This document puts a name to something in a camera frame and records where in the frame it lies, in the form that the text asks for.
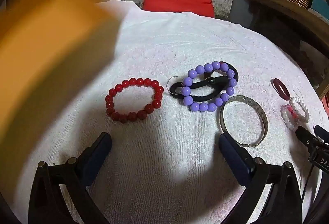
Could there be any black hair tie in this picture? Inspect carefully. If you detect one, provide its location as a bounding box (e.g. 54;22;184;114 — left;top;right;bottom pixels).
170;61;239;101

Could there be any white towel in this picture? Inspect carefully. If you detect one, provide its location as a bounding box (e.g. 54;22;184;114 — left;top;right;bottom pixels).
15;0;327;224

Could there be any small silver ring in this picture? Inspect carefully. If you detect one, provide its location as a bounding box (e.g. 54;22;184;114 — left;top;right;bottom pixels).
167;76;184;98

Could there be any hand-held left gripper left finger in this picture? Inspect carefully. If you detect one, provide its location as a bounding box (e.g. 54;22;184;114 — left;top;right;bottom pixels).
28;132;112;224

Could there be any blurred orange object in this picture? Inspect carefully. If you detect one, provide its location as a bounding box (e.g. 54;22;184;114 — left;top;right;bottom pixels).
0;0;121;137

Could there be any silver metal bangle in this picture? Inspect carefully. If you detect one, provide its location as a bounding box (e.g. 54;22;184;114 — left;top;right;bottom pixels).
219;95;268;148

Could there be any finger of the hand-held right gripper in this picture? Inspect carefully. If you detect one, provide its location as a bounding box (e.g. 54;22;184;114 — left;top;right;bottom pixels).
314;125;329;142
295;127;320;148

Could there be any red bead bracelet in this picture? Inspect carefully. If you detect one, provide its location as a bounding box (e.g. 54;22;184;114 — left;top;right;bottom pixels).
105;78;164;124

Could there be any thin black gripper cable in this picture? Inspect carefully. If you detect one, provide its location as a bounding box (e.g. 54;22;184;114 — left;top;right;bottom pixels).
300;164;314;205

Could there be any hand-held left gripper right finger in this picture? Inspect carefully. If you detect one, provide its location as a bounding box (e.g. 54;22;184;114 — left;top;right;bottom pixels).
218;133;303;224

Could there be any dark red ring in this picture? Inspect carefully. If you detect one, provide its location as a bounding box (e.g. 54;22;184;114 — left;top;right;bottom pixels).
273;78;290;101

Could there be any teal box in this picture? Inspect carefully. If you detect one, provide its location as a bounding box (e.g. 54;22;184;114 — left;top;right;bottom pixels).
310;0;329;15

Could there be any purple bead bracelet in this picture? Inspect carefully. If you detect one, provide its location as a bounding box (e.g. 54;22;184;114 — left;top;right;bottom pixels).
181;61;237;112

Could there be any pink and white bead bracelet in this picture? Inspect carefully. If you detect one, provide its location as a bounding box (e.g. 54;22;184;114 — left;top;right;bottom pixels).
280;104;300;132

